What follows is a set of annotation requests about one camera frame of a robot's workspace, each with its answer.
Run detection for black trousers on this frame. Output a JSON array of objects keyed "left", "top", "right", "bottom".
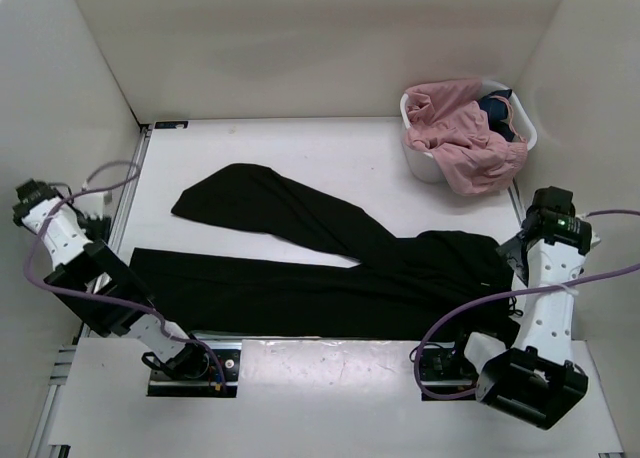
[{"left": 130, "top": 164, "right": 518, "bottom": 342}]

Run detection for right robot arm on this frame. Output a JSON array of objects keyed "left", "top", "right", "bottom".
[{"left": 449, "top": 186, "right": 592, "bottom": 430}]

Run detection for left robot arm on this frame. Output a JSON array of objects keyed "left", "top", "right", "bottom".
[{"left": 13, "top": 179, "right": 216, "bottom": 380}]

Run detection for pink trousers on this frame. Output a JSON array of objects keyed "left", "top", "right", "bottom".
[{"left": 404, "top": 78, "right": 528, "bottom": 196}]

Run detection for blue label sticker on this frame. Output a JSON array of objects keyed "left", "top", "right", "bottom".
[{"left": 154, "top": 121, "right": 189, "bottom": 130}]

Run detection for navy blue garment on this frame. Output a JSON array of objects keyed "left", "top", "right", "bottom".
[{"left": 477, "top": 89, "right": 515, "bottom": 142}]

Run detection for white laundry basket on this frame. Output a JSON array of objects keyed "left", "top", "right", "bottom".
[{"left": 403, "top": 79, "right": 538, "bottom": 183}]

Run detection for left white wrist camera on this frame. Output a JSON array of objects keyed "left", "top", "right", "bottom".
[{"left": 77, "top": 191, "right": 113, "bottom": 215}]

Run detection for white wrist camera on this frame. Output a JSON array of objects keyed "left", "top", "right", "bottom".
[
  {"left": 587, "top": 226, "right": 601, "bottom": 252},
  {"left": 77, "top": 191, "right": 113, "bottom": 215}
]

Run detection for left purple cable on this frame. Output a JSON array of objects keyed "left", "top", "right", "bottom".
[{"left": 24, "top": 161, "right": 226, "bottom": 389}]

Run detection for purple cable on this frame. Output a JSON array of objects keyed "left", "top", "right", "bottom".
[
  {"left": 413, "top": 207, "right": 640, "bottom": 399},
  {"left": 24, "top": 161, "right": 226, "bottom": 389}
]

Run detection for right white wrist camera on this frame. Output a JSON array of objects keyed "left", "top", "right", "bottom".
[{"left": 587, "top": 226, "right": 601, "bottom": 252}]

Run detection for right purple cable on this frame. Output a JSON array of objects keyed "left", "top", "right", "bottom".
[{"left": 413, "top": 207, "right": 640, "bottom": 399}]

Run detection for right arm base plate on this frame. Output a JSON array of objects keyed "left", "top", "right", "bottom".
[{"left": 419, "top": 342, "right": 478, "bottom": 395}]

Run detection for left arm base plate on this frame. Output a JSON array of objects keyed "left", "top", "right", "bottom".
[{"left": 141, "top": 344, "right": 241, "bottom": 399}]

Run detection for left aluminium frame rail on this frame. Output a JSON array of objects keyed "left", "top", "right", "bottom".
[{"left": 29, "top": 122, "right": 152, "bottom": 458}]

